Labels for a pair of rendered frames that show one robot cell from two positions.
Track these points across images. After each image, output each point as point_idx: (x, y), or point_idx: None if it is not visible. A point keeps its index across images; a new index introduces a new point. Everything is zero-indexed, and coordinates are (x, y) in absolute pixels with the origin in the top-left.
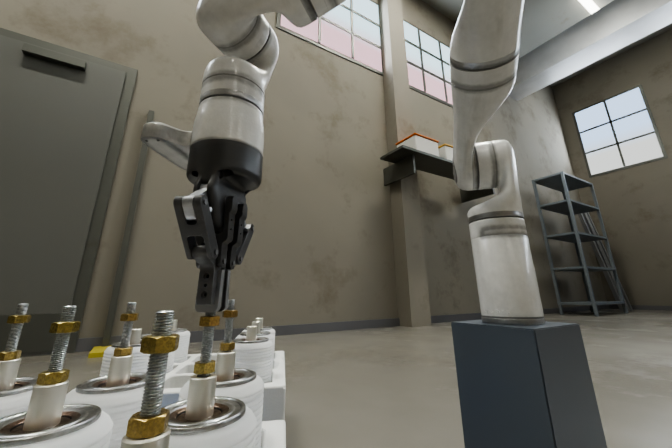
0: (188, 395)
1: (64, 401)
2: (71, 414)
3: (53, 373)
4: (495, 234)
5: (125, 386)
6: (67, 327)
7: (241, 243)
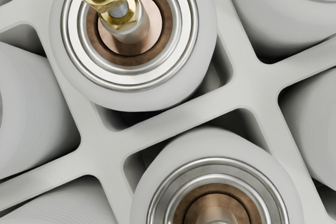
0: (200, 222)
1: (140, 33)
2: (164, 30)
3: (106, 21)
4: None
5: None
6: (92, 6)
7: None
